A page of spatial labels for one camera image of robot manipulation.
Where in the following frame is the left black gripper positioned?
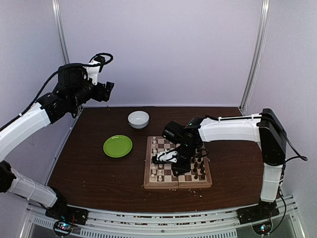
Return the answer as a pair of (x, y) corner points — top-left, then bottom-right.
(70, 81), (114, 109)

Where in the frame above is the wooden chess board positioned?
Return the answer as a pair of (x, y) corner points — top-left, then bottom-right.
(144, 136), (212, 190)

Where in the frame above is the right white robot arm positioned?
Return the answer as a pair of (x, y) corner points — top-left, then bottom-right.
(153, 109), (287, 219)

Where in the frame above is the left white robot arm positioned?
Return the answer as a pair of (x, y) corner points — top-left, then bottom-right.
(0, 53), (114, 220)

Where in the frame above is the white ceramic bowl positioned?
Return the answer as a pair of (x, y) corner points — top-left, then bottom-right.
(128, 111), (150, 129)

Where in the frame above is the green plastic plate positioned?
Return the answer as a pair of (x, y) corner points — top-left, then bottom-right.
(103, 135), (133, 158)

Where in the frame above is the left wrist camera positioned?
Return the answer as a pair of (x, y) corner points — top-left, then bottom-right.
(57, 67), (87, 90)

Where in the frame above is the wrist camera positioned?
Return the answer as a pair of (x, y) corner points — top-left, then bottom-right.
(162, 121), (185, 144)
(57, 67), (87, 90)

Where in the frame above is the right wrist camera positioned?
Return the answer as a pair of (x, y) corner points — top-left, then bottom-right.
(162, 121), (185, 144)

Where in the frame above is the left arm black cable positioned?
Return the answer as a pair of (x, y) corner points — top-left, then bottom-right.
(19, 52), (114, 117)

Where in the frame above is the left aluminium frame post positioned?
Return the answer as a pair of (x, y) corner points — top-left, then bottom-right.
(52, 0), (70, 64)

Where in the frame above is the aluminium frame post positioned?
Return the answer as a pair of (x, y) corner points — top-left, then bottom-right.
(239, 0), (271, 115)
(52, 0), (70, 64)

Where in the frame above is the aluminium front rail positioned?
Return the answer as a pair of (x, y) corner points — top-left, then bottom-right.
(24, 194), (302, 238)

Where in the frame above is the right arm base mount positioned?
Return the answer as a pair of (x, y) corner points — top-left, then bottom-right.
(236, 205), (280, 225)

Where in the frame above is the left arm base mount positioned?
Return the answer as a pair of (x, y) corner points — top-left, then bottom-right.
(45, 206), (89, 225)

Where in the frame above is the right aluminium frame post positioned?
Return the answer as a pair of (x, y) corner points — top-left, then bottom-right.
(239, 0), (271, 115)

